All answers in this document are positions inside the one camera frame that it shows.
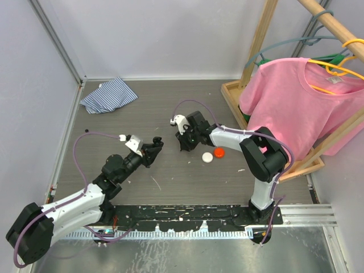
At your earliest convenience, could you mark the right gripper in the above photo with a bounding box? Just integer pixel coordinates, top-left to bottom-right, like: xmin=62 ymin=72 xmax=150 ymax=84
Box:
xmin=176 ymin=125 xmax=200 ymax=152

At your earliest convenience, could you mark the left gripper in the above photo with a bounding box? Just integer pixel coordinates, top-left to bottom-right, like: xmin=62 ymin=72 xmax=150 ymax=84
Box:
xmin=117 ymin=143 xmax=160 ymax=183

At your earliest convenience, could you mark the black round charging case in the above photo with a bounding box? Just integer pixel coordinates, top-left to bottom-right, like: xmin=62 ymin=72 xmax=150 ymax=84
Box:
xmin=152 ymin=136 xmax=164 ymax=147

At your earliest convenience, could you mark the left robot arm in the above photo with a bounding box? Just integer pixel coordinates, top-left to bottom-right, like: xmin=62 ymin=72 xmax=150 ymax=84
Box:
xmin=6 ymin=136 xmax=164 ymax=268

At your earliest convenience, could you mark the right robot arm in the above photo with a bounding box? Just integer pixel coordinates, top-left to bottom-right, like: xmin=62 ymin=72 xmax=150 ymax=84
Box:
xmin=170 ymin=111 xmax=289 ymax=224

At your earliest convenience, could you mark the blue striped cloth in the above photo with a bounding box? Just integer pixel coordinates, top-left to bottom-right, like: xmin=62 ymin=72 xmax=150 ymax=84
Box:
xmin=80 ymin=77 xmax=138 ymax=114

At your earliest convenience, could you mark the green garment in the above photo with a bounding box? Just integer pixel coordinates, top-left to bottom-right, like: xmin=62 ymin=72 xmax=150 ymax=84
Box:
xmin=242 ymin=113 xmax=251 ymax=123

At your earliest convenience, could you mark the pink t-shirt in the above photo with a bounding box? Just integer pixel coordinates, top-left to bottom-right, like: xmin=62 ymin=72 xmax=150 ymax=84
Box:
xmin=239 ymin=58 xmax=363 ymax=160

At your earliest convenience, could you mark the grey-blue hanger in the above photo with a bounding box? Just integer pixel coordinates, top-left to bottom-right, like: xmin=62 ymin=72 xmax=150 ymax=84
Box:
xmin=244 ymin=10 xmax=346 ymax=68

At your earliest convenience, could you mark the green hanger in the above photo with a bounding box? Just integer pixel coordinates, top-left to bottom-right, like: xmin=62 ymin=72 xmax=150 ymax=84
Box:
xmin=254 ymin=53 xmax=349 ymax=67

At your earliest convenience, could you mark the yellow hanger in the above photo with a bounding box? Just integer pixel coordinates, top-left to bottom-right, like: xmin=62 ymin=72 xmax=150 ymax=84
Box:
xmin=308 ymin=38 xmax=364 ymax=95

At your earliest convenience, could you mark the wooden clothes rack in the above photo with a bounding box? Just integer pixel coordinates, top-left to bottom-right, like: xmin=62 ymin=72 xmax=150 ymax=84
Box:
xmin=221 ymin=0 xmax=364 ymax=183

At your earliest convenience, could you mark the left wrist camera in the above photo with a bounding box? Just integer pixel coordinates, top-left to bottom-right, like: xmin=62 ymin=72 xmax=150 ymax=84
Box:
xmin=125 ymin=135 xmax=143 ymax=156

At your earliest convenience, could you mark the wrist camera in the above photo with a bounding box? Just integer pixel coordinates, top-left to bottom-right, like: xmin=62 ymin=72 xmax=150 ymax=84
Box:
xmin=169 ymin=114 xmax=189 ymax=135
xmin=125 ymin=135 xmax=143 ymax=156

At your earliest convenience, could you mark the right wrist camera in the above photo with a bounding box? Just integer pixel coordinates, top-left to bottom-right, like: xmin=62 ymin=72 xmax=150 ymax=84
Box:
xmin=169 ymin=114 xmax=189 ymax=135

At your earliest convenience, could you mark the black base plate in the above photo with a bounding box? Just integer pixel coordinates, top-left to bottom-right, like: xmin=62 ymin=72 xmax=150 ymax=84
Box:
xmin=81 ymin=204 xmax=284 ymax=233

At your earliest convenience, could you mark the aluminium frame post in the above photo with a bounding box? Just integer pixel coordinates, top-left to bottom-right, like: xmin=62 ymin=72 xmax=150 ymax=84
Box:
xmin=28 ymin=1 xmax=86 ymax=85

